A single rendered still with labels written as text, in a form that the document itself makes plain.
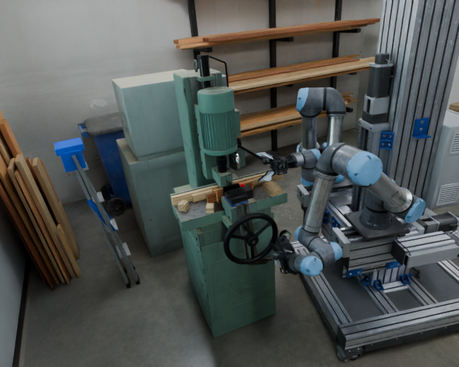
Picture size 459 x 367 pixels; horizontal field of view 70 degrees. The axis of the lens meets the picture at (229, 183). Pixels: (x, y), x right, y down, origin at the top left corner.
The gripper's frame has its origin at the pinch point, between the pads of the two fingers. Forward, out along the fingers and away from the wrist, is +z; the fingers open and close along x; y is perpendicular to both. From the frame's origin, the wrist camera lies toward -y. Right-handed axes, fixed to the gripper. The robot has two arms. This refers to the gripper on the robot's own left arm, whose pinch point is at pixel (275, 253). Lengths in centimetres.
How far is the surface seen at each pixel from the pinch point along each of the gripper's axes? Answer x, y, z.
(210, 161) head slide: -13, -54, 25
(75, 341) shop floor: -114, 31, 90
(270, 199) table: 10.8, -24.9, 13.3
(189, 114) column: -19, -81, 20
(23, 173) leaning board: -120, -84, 95
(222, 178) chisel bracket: -11.2, -42.7, 16.2
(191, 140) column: -19, -68, 28
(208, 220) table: -24.7, -23.8, 14.2
